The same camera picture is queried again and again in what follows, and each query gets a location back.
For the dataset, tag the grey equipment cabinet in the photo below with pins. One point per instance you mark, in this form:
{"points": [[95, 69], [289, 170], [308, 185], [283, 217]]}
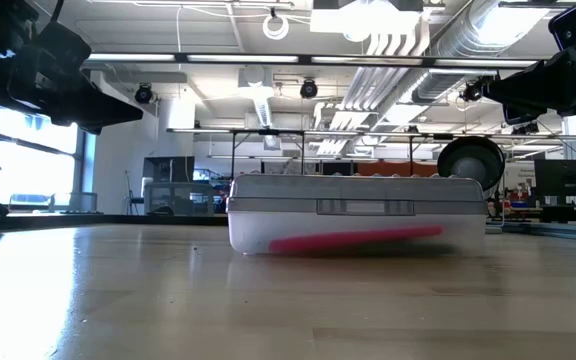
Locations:
{"points": [[168, 170]]}

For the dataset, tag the large window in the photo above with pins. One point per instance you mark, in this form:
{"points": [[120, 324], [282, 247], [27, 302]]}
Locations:
{"points": [[33, 165]]}

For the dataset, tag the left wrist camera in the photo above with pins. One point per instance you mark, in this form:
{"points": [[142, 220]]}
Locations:
{"points": [[65, 47]]}

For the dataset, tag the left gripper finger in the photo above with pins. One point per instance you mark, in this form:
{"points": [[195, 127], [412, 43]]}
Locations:
{"points": [[98, 110]]}

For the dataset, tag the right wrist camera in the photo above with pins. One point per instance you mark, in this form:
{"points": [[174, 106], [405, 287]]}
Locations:
{"points": [[573, 27]]}

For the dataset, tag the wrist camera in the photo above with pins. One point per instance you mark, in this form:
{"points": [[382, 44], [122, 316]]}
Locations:
{"points": [[65, 47], [573, 27]]}

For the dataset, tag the orange partition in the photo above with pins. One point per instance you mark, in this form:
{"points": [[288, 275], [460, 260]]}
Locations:
{"points": [[398, 168]]}

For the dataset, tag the black hanging camera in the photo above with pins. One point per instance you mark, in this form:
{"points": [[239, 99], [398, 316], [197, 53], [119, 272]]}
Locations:
{"points": [[472, 91], [143, 94], [308, 89]]}

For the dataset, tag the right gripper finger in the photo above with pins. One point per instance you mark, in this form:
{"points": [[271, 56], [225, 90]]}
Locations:
{"points": [[520, 120], [543, 90]]}

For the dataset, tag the long overhead light bar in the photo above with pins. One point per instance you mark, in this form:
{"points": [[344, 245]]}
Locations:
{"points": [[243, 58]]}

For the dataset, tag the clear plastic supply box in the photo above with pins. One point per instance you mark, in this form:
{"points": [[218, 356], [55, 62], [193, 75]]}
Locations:
{"points": [[358, 192]]}

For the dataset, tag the black computer monitor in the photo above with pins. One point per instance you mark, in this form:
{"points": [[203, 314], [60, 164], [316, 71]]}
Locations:
{"points": [[565, 177]]}

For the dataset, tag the silver ventilation duct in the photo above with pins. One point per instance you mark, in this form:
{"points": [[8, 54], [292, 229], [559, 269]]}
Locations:
{"points": [[468, 45]]}

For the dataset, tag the pink highlighter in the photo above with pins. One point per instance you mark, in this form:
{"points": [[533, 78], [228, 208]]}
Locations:
{"points": [[358, 239]]}

